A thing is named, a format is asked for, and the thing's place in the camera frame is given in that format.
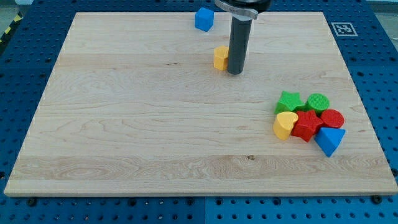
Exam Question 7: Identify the red star block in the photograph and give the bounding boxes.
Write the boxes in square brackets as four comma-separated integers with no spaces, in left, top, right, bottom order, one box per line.
[291,110,324,142]

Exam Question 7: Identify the green cylinder block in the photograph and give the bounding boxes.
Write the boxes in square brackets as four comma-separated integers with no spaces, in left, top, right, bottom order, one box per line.
[305,93,330,114]

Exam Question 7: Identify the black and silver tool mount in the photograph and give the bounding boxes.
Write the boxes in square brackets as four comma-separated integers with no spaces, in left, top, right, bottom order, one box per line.
[214,0,271,20]

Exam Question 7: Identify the blue cube block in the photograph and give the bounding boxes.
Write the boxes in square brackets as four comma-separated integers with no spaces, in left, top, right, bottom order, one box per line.
[194,7,215,32]

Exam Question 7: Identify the yellow heart block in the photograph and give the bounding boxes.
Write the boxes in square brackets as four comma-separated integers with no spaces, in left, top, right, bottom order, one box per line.
[273,111,299,141]

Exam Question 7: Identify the light wooden board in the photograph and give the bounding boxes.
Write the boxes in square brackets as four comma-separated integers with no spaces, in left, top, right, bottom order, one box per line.
[4,12,397,197]

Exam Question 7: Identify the blue triangle block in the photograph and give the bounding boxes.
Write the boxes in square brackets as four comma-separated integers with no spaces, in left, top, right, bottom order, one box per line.
[314,127,346,157]

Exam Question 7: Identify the green star block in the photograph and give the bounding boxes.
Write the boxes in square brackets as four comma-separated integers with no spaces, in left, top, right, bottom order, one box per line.
[274,91,305,114]

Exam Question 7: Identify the red cylinder block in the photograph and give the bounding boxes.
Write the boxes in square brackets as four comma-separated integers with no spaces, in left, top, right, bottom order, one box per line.
[320,109,345,129]

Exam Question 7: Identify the black yellow hazard tape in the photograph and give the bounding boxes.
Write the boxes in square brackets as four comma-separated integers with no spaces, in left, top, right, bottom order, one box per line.
[1,11,24,45]

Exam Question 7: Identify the white fiducial marker tag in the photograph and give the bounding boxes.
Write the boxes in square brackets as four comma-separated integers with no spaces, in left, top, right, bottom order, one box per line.
[331,22,358,37]

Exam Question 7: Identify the yellow hexagon block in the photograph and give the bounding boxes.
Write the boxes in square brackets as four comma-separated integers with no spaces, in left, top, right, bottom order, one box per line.
[213,45,229,70]

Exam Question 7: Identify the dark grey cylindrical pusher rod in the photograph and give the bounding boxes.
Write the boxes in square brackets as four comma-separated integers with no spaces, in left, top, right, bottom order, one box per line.
[227,15,252,75]

